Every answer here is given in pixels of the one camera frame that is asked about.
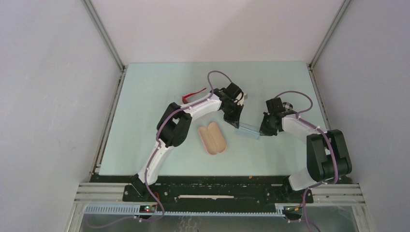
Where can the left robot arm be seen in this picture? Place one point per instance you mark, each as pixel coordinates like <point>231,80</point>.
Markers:
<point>174,125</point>

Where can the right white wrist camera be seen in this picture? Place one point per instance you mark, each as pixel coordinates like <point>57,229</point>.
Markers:
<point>275,105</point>

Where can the blue cleaning cloth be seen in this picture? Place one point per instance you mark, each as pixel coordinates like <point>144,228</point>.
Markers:
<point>248,131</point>

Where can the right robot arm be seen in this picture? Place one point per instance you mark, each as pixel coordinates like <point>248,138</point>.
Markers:
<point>327,155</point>

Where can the right aluminium frame post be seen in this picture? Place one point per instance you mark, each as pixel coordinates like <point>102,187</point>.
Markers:
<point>326,39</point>

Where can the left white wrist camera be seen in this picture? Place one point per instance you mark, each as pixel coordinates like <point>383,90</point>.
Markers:
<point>235,93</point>

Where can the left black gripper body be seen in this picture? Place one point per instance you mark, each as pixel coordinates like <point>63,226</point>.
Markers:
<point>231,112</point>

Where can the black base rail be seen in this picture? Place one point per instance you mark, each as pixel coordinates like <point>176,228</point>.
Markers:
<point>209,194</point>

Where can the plaid brown glasses case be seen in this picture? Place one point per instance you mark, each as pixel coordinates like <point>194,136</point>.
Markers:
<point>287,106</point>

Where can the aluminium frame post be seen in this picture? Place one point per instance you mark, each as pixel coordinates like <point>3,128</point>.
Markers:
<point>326,39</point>
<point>99,25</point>

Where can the red frame sunglasses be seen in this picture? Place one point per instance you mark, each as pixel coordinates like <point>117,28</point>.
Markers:
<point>185,97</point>

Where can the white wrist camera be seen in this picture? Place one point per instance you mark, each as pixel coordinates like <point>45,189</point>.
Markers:
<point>275,105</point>
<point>235,93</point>

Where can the pink glasses case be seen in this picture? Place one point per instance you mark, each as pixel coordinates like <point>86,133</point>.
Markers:
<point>212,138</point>

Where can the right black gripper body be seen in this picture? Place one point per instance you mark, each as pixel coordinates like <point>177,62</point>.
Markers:
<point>267,127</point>

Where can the left aluminium frame post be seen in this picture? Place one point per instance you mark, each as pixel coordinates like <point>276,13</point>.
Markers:
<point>99,25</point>

